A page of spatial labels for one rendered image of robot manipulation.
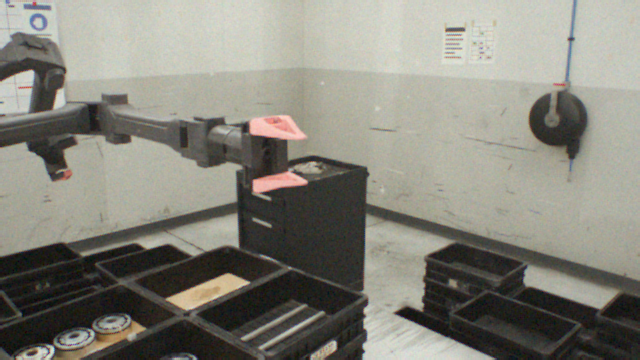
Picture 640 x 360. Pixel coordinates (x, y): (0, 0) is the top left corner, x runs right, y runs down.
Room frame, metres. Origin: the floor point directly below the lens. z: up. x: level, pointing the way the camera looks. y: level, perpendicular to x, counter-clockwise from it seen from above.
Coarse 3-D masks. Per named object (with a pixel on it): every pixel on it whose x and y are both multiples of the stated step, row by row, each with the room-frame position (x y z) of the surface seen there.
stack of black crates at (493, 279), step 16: (432, 256) 2.48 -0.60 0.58; (448, 256) 2.58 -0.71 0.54; (464, 256) 2.60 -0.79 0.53; (480, 256) 2.53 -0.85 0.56; (496, 256) 2.47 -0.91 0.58; (432, 272) 2.42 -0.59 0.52; (448, 272) 2.35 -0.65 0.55; (464, 272) 2.28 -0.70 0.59; (480, 272) 2.49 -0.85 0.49; (496, 272) 2.47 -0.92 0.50; (512, 272) 2.26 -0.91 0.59; (432, 288) 2.41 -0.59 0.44; (448, 288) 2.34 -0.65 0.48; (464, 288) 2.28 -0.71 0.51; (480, 288) 2.23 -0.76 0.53; (496, 288) 2.18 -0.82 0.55; (512, 288) 2.28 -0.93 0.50; (432, 304) 2.40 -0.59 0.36; (448, 304) 2.34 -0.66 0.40; (448, 320) 2.33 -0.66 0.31
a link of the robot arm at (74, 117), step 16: (48, 112) 1.10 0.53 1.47; (64, 112) 1.12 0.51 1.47; (80, 112) 1.16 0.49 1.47; (96, 112) 1.21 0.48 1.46; (0, 128) 0.95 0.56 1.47; (16, 128) 0.99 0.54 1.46; (32, 128) 1.02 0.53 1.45; (48, 128) 1.06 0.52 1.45; (64, 128) 1.11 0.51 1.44; (80, 128) 1.15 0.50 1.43; (96, 128) 1.22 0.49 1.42; (0, 144) 0.95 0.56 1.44
